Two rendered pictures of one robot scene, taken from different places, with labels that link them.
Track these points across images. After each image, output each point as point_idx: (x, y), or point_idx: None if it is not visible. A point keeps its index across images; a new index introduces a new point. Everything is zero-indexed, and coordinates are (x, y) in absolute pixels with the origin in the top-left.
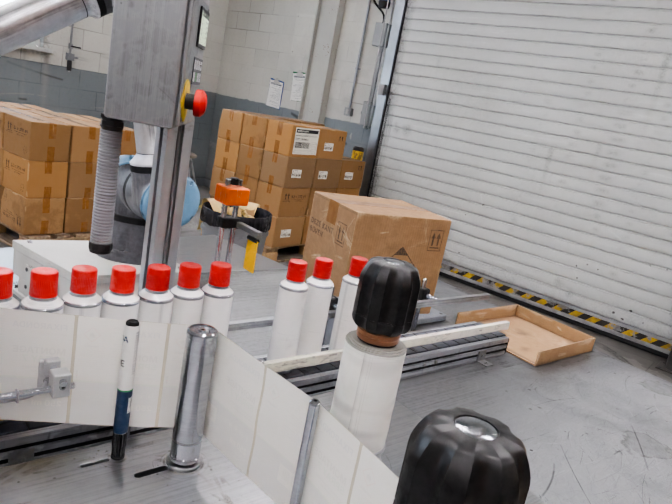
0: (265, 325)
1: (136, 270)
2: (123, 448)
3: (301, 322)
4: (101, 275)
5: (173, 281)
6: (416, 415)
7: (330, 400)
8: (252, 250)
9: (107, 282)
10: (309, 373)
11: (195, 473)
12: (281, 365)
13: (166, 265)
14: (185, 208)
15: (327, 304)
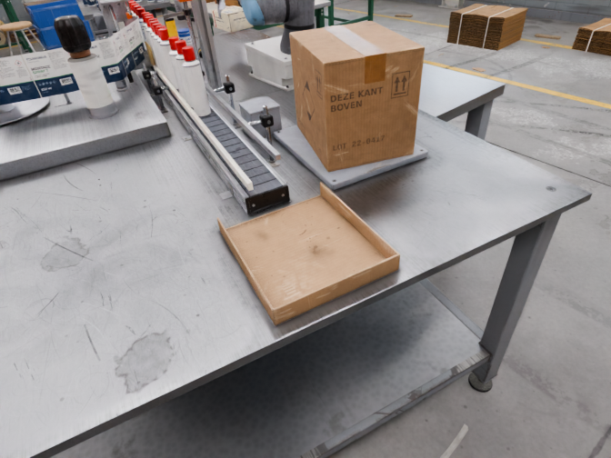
0: None
1: (267, 51)
2: (128, 78)
3: (176, 74)
4: (250, 46)
5: (202, 44)
6: (127, 130)
7: (152, 111)
8: (169, 25)
9: (253, 51)
10: (181, 106)
11: (115, 91)
12: (174, 93)
13: (158, 24)
14: (248, 12)
15: (179, 70)
